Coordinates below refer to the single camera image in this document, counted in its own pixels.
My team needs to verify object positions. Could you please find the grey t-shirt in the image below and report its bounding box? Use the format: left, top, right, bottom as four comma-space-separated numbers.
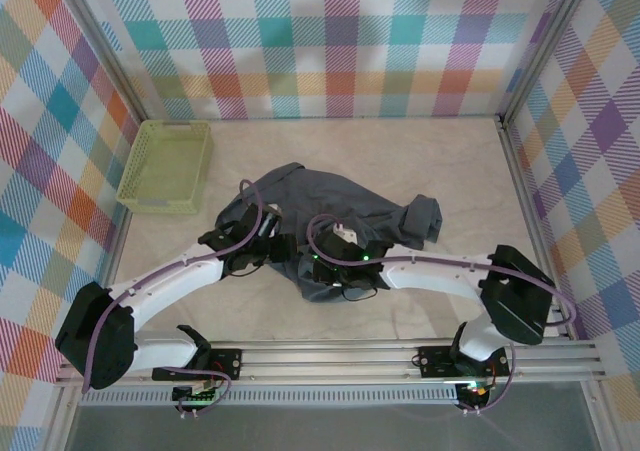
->
215, 161, 445, 303

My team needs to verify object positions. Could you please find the light green perforated basket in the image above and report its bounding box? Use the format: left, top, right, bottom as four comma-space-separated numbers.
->
115, 119, 215, 216

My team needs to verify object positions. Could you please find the small circuit board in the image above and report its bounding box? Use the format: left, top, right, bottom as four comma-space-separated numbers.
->
172, 383, 222, 406
457, 379, 491, 403

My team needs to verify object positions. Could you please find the aluminium front rail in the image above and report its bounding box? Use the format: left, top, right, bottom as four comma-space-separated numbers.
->
53, 338, 607, 388

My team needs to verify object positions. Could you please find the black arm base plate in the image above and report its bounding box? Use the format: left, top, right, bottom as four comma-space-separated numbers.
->
151, 348, 244, 383
417, 344, 511, 378

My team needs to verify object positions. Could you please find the grey slotted cable duct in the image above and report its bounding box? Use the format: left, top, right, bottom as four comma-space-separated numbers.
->
78, 388, 460, 407

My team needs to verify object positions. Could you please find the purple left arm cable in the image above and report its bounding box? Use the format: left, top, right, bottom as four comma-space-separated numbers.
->
79, 178, 269, 415

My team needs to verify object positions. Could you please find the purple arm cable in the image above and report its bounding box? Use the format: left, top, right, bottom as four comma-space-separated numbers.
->
79, 178, 269, 415
305, 213, 577, 415

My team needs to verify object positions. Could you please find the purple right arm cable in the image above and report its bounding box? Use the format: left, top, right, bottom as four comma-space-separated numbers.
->
305, 213, 577, 415

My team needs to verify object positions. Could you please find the aluminium frame post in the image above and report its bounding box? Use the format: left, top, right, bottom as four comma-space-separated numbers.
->
47, 0, 154, 125
496, 0, 600, 125

